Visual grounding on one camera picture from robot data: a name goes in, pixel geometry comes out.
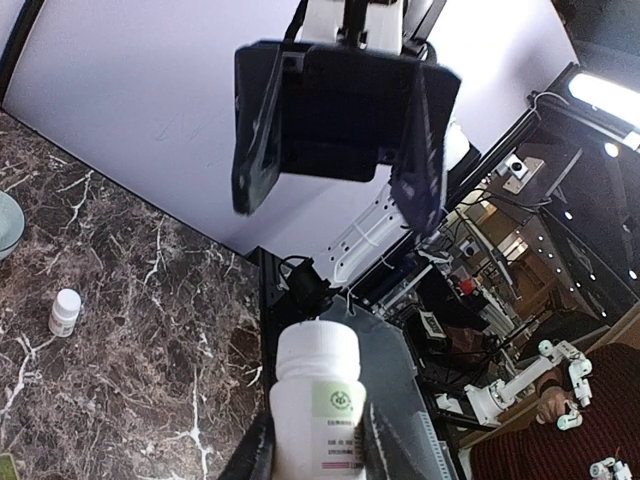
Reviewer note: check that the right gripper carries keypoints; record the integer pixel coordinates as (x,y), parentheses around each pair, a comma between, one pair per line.
(335,112)

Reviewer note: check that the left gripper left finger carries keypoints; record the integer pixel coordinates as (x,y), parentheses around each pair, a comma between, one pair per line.
(253,457)

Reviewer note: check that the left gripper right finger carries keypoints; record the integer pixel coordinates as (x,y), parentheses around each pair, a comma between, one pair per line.
(384,454)

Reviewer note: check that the white pill bottle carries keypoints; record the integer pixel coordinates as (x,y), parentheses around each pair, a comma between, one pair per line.
(65,311)
(317,403)

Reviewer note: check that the green weekly pill organizer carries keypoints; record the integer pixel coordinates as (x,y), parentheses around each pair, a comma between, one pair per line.
(8,470)

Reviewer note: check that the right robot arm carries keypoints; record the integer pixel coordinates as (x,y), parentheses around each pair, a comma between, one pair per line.
(400,28)

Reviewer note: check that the teal bowl right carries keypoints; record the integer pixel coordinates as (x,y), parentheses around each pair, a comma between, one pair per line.
(12,224)

